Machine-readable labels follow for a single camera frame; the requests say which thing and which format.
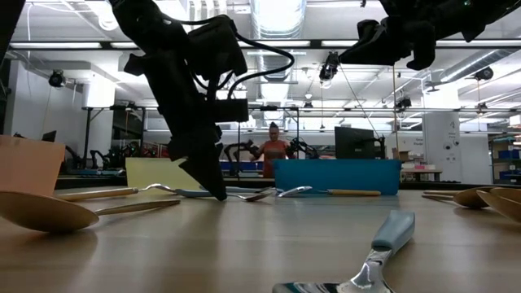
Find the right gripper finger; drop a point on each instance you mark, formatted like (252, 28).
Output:
(423, 49)
(378, 53)

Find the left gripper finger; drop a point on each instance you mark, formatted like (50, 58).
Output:
(189, 150)
(211, 142)

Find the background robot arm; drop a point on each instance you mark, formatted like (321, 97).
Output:
(240, 148)
(303, 148)
(110, 156)
(73, 156)

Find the red bin shelf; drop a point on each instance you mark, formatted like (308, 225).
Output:
(158, 150)

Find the blue background bin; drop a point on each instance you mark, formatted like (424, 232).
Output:
(248, 165)

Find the yellow plastic bin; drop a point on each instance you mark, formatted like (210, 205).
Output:
(150, 173)

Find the person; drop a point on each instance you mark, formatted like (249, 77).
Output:
(273, 152)

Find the black computer monitor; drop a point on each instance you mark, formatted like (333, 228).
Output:
(354, 142)

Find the cardboard box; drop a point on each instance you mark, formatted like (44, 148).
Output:
(401, 154)

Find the background table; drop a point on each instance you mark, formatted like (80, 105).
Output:
(421, 173)

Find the blue plastic bin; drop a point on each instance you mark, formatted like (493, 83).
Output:
(338, 175)

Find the small dark monitor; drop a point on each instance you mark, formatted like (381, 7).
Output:
(49, 136)

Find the storage shelf with bins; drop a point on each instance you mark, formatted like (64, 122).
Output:
(504, 163)

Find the orange plastic bin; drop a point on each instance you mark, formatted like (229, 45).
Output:
(28, 163)

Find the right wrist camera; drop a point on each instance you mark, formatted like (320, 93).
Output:
(370, 31)

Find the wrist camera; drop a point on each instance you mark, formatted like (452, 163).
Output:
(215, 45)
(370, 31)

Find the black overhead camera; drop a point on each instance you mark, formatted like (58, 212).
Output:
(329, 67)

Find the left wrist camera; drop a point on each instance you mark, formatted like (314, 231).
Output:
(215, 45)

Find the silver ceiling duct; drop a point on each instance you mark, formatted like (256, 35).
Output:
(277, 69)

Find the black table edge rail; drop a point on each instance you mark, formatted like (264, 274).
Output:
(415, 185)

